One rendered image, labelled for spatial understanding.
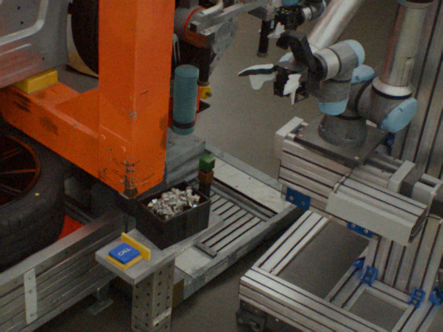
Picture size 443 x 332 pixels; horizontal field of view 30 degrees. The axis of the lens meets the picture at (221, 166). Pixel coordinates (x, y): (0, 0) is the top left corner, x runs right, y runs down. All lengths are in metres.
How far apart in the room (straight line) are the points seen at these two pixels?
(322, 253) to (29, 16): 1.33
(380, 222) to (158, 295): 0.79
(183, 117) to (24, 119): 0.57
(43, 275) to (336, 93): 1.13
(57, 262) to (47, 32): 0.78
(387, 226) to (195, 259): 0.96
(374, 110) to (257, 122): 1.82
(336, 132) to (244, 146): 1.50
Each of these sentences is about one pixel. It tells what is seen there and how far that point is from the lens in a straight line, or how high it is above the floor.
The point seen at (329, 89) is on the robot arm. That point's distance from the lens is 2.16.
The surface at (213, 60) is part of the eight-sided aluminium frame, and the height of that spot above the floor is 0.65.
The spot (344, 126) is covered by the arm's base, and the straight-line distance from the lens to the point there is 2.52.
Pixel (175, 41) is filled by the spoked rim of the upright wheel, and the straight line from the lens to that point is 3.23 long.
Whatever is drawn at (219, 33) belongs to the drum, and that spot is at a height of 0.88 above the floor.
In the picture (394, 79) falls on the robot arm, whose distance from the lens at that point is 2.37.
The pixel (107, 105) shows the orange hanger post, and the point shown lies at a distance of 2.61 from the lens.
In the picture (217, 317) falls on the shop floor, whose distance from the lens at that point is 3.07.
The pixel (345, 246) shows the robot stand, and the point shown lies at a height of 0.21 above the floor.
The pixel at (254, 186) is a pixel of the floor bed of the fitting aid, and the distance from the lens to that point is 3.58.
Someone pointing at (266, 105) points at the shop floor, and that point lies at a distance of 4.34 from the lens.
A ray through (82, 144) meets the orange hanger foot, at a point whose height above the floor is 0.62.
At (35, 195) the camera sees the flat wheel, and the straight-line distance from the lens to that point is 2.76.
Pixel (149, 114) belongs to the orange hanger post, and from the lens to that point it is 2.58.
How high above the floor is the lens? 2.15
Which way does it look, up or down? 34 degrees down
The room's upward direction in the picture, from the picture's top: 6 degrees clockwise
